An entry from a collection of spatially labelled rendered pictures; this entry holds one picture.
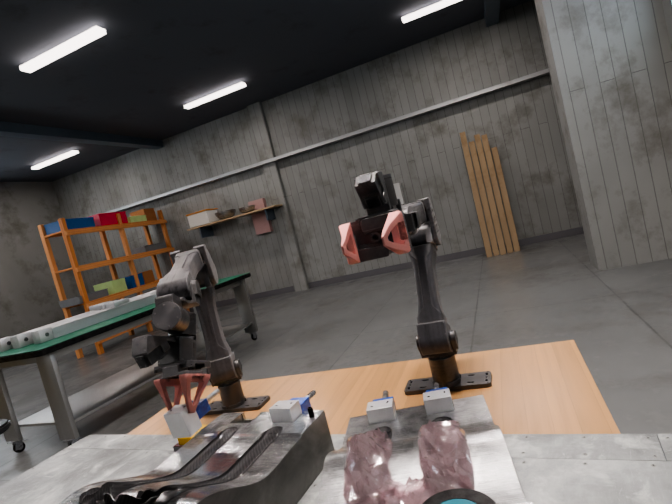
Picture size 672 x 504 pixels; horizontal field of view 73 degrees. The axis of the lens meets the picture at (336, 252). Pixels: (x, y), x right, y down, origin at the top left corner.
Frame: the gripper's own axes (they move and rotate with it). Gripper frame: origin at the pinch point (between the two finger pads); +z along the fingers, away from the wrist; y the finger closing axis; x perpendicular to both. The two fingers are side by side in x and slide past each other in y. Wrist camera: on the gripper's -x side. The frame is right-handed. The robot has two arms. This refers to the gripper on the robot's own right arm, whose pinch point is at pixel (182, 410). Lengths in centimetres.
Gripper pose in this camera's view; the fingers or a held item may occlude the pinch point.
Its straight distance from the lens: 101.4
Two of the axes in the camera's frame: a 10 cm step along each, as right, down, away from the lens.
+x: 5.0, 2.3, 8.3
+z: 1.1, 9.4, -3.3
